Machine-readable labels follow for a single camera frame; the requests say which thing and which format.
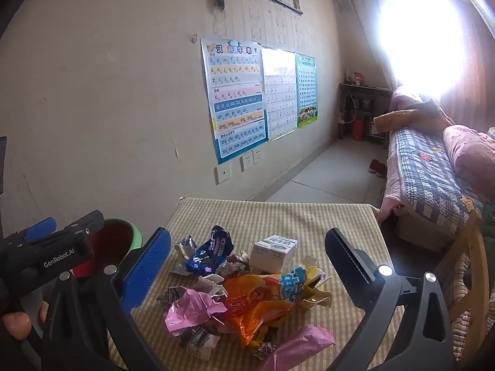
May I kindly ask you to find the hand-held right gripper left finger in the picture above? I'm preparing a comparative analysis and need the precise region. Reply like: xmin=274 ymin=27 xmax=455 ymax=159
xmin=41 ymin=227 xmax=171 ymax=371

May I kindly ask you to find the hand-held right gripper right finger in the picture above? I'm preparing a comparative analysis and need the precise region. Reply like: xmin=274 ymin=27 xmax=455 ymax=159
xmin=324 ymin=227 xmax=457 ymax=371

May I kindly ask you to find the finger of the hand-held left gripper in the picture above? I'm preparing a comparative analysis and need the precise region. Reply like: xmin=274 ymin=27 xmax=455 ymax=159
xmin=58 ymin=210 xmax=106 ymax=248
xmin=15 ymin=217 xmax=58 ymax=246

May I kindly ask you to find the red bucket with green rim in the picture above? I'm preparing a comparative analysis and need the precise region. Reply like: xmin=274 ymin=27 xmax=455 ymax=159
xmin=71 ymin=218 xmax=144 ymax=279

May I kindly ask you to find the silver foil wrapper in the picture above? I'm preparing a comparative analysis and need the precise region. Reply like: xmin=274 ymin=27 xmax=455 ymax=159
xmin=173 ymin=234 xmax=200 ymax=275

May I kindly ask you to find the blue cookie wrapper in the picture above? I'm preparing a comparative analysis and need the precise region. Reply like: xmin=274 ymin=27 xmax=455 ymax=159
xmin=185 ymin=225 xmax=236 ymax=277

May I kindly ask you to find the orange snack bag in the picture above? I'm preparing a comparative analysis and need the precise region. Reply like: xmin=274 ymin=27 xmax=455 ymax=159
xmin=222 ymin=272 xmax=310 ymax=348

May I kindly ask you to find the person's left hand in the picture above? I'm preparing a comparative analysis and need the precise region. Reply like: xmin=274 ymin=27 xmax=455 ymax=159
xmin=1 ymin=301 xmax=50 ymax=341

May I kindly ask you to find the black white wrapper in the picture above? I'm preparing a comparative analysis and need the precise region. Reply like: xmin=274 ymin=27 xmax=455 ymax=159
xmin=157 ymin=285 xmax=190 ymax=313
xmin=178 ymin=326 xmax=219 ymax=364

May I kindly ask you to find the blue yellow snack wrapper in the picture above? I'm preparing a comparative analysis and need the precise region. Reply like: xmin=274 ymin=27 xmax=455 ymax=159
xmin=278 ymin=255 xmax=333 ymax=312

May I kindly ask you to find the crumpled white wrapper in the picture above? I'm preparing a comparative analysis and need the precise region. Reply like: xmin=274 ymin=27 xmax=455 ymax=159
xmin=197 ymin=272 xmax=227 ymax=296

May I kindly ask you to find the white milk carton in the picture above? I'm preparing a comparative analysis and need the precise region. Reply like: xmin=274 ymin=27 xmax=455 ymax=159
xmin=249 ymin=234 xmax=299 ymax=275

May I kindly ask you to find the bed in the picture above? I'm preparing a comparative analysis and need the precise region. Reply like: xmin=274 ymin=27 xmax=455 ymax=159
xmin=381 ymin=85 xmax=495 ymax=248

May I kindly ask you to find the crumpled brown foil wrapper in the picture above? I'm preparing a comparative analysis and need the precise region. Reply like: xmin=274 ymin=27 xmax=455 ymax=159
xmin=217 ymin=250 xmax=252 ymax=279

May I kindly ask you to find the long pink wrapper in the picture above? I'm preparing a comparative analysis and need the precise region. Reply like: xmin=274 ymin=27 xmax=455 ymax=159
xmin=257 ymin=324 xmax=336 ymax=371

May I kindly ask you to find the blue checked quilt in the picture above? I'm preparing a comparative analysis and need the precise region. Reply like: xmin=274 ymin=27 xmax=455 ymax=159
xmin=387 ymin=127 xmax=484 ymax=225

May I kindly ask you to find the wooden chair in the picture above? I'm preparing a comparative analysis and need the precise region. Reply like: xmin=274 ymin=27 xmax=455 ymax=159
xmin=441 ymin=209 xmax=495 ymax=360

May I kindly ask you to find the yellow brown pillow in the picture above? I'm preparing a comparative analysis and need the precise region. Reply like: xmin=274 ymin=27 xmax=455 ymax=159
xmin=373 ymin=109 xmax=426 ymax=134

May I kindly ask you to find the pink blanket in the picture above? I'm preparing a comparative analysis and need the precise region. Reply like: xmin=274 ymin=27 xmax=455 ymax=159
xmin=443 ymin=124 xmax=495 ymax=198

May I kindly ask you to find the dark shelf unit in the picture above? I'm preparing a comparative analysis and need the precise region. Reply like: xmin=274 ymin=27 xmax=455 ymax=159
xmin=337 ymin=82 xmax=393 ymax=142

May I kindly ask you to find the bright window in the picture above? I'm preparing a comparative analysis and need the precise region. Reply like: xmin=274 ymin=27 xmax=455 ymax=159
xmin=379 ymin=0 xmax=465 ymax=97

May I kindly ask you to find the white round wall outlet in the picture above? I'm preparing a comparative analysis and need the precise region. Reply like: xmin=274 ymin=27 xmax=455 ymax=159
xmin=214 ymin=164 xmax=232 ymax=185

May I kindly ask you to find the green wall poster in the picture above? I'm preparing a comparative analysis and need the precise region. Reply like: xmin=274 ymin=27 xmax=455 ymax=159
xmin=295 ymin=53 xmax=320 ymax=129

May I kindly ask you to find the white chart wall poster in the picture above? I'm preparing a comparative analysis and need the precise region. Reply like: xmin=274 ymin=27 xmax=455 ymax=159
xmin=260 ymin=45 xmax=298 ymax=142

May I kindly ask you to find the blue wall poster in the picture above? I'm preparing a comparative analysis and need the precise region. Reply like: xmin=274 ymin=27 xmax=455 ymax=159
xmin=200 ymin=38 xmax=269 ymax=165

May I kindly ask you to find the black wall rail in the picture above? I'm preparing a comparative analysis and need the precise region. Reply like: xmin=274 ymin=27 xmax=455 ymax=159
xmin=258 ymin=0 xmax=303 ymax=16

